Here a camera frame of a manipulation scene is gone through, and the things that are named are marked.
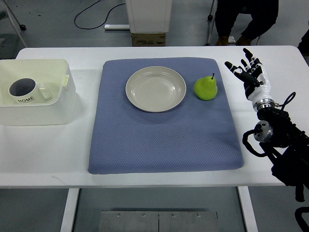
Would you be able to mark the office chair base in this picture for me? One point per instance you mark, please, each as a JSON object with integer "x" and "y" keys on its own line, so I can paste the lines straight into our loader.
{"x": 211, "y": 21}

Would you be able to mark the white HOME mug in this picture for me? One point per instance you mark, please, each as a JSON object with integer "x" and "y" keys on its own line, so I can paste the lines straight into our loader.
{"x": 28, "y": 91}

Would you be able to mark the blue fabric mat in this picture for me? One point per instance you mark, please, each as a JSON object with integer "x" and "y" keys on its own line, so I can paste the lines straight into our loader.
{"x": 196, "y": 135}

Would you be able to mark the rolling chair leg left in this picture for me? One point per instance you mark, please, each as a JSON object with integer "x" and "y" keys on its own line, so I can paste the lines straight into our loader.
{"x": 17, "y": 26}

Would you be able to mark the cardboard box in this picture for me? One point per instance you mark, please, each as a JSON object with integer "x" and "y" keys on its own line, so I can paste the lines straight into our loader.
{"x": 148, "y": 39}

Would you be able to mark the white plastic bin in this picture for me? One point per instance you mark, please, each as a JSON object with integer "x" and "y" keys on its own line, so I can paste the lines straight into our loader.
{"x": 54, "y": 74}

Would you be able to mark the white pedestal cabinet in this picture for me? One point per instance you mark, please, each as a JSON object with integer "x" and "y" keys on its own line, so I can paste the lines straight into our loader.
{"x": 149, "y": 16}

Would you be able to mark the beige round plate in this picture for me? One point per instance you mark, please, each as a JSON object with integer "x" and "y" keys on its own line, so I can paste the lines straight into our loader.
{"x": 155, "y": 89}

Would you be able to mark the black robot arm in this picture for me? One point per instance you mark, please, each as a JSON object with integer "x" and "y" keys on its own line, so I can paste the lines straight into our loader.
{"x": 287, "y": 147}

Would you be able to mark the green pear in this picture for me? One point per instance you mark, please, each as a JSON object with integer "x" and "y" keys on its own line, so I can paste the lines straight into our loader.
{"x": 206, "y": 88}

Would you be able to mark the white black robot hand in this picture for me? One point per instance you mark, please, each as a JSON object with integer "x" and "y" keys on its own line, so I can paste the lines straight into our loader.
{"x": 255, "y": 79}

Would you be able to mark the metal base plate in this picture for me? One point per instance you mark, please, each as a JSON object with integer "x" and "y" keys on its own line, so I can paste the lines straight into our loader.
{"x": 158, "y": 221}

